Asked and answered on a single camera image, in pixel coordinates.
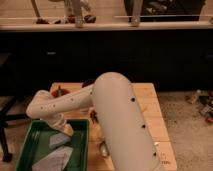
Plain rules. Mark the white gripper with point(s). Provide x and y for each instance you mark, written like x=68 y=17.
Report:
x=58 y=122

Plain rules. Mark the grey-blue sponge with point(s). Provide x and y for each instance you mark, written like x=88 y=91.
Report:
x=57 y=140

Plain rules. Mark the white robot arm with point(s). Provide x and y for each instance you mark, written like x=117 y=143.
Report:
x=123 y=125

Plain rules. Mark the green plastic tray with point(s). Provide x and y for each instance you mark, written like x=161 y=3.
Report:
x=36 y=145

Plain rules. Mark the grey cloth in tray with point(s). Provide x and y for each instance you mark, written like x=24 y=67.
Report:
x=55 y=161

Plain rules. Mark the small dark red object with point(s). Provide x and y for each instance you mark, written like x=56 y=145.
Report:
x=93 y=116

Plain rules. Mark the small metal cup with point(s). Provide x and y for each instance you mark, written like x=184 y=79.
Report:
x=103 y=149

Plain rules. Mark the clutter pile on floor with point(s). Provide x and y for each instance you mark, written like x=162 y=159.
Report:
x=206 y=100

